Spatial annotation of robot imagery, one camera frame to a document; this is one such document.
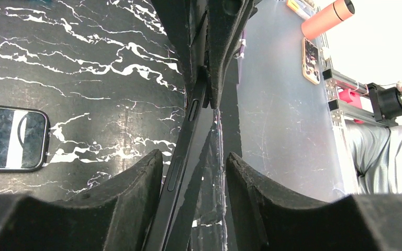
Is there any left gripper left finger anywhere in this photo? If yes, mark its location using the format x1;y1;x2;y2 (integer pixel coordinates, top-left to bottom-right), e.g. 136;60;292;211
0;150;163;250

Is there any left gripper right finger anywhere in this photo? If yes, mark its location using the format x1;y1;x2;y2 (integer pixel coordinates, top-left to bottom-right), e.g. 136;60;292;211
226;153;402;250

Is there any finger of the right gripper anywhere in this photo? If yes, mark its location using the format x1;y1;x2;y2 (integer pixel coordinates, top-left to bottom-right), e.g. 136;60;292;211
207;0;255;108
152;0;207;94

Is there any black phone case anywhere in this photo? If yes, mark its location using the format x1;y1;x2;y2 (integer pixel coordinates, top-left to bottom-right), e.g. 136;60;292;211
142;66;208;250
0;103;51;173

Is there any beige patterned phone case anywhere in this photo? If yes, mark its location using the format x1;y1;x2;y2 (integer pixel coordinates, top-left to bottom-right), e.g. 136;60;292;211
302;38;320;85

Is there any person in grey shirt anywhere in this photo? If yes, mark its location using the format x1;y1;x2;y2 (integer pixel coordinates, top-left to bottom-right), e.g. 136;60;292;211
345;120;402;194

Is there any orange cylinder bottle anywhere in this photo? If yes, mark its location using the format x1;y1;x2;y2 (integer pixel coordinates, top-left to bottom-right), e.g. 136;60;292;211
301;0;355;40

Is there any aluminium frame with motor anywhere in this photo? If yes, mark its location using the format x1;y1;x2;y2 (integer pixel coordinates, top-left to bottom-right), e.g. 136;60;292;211
322;69;402;128

